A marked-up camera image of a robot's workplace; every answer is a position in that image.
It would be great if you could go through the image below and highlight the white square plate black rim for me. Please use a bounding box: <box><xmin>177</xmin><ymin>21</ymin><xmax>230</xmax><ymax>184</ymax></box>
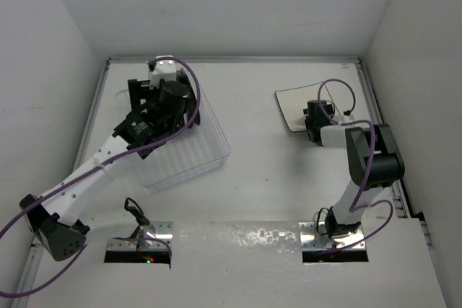
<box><xmin>275</xmin><ymin>82</ymin><xmax>343</xmax><ymax>133</ymax></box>

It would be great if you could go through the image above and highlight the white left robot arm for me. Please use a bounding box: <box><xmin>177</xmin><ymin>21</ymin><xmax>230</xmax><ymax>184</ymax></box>
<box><xmin>19</xmin><ymin>76</ymin><xmax>201</xmax><ymax>261</ymax></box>

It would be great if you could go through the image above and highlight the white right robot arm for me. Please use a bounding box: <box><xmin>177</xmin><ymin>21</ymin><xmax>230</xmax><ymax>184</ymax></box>
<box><xmin>303</xmin><ymin>100</ymin><xmax>405</xmax><ymax>238</ymax></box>

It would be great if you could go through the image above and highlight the clear plastic dish rack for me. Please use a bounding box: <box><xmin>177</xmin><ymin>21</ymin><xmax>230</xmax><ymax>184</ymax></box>
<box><xmin>133</xmin><ymin>92</ymin><xmax>230</xmax><ymax>191</ymax></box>

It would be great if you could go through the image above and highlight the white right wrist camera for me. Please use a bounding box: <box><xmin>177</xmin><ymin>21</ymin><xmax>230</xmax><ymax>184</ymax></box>
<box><xmin>331</xmin><ymin>113</ymin><xmax>354</xmax><ymax>125</ymax></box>

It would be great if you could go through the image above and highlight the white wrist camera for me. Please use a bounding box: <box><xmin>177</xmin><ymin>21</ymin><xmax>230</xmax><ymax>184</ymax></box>
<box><xmin>331</xmin><ymin>113</ymin><xmax>354</xmax><ymax>125</ymax></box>
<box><xmin>147</xmin><ymin>56</ymin><xmax>177</xmax><ymax>89</ymax></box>

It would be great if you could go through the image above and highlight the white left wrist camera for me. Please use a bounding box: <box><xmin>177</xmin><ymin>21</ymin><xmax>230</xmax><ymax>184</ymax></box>
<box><xmin>147</xmin><ymin>56</ymin><xmax>177</xmax><ymax>89</ymax></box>

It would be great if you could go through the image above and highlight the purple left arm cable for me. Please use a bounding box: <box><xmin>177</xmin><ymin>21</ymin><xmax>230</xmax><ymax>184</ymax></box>
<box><xmin>0</xmin><ymin>56</ymin><xmax>201</xmax><ymax>300</ymax></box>

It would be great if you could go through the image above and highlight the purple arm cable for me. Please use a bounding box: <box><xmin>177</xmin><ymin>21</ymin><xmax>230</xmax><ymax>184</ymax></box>
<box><xmin>317</xmin><ymin>79</ymin><xmax>394</xmax><ymax>255</ymax></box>
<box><xmin>0</xmin><ymin>56</ymin><xmax>201</xmax><ymax>300</ymax></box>

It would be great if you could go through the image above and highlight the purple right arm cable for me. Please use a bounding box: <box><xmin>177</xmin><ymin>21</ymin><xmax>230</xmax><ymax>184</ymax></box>
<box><xmin>317</xmin><ymin>79</ymin><xmax>394</xmax><ymax>255</ymax></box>

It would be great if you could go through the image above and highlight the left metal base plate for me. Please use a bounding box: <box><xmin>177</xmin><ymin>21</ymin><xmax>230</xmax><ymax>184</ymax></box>
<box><xmin>106</xmin><ymin>222</ymin><xmax>173</xmax><ymax>252</ymax></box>

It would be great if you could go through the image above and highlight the metal base plate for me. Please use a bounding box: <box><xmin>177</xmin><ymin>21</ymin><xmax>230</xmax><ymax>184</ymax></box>
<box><xmin>106</xmin><ymin>222</ymin><xmax>173</xmax><ymax>252</ymax></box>
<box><xmin>299</xmin><ymin>221</ymin><xmax>366</xmax><ymax>252</ymax></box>

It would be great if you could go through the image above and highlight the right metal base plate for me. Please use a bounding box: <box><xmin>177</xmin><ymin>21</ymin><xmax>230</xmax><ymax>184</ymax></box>
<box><xmin>299</xmin><ymin>221</ymin><xmax>366</xmax><ymax>252</ymax></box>

